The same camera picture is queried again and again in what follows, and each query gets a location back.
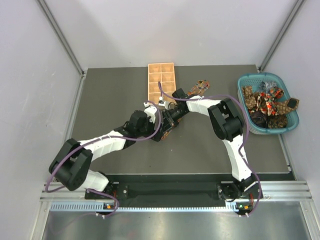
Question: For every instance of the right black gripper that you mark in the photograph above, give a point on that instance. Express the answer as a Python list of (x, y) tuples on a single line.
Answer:
[(168, 120)]

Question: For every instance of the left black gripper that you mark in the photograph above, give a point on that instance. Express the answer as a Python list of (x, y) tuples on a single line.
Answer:
[(159, 134)]

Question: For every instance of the colourful banana print tie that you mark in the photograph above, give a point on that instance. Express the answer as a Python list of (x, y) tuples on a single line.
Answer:
[(199, 88)]

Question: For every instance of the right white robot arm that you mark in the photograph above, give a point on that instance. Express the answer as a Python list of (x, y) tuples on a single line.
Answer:
[(228, 126)]

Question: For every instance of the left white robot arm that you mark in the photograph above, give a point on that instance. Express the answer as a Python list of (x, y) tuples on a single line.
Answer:
[(71, 166)]

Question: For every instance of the dark rolled tie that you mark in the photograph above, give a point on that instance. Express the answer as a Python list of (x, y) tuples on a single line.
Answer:
[(259, 119)]

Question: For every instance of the red floral tie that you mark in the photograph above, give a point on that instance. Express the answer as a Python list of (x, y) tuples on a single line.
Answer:
[(266, 101)]

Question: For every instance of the teal plastic basket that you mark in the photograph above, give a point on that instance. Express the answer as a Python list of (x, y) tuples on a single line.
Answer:
[(254, 80)]

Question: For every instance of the blue grey tie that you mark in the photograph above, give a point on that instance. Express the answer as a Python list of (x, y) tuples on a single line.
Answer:
[(265, 86)]

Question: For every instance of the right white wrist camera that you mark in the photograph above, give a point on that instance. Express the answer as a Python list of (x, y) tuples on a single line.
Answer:
[(162, 104)]

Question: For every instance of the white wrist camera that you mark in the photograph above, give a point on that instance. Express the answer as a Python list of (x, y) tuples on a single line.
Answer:
[(151, 111), (162, 104)]

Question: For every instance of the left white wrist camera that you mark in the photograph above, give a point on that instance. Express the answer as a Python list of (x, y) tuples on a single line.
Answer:
[(151, 111)]

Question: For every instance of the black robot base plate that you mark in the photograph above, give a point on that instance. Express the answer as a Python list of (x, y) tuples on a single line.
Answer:
[(180, 190)]

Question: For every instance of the grey slotted cable duct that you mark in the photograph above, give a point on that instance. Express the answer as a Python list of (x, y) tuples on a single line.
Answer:
[(105, 207)]

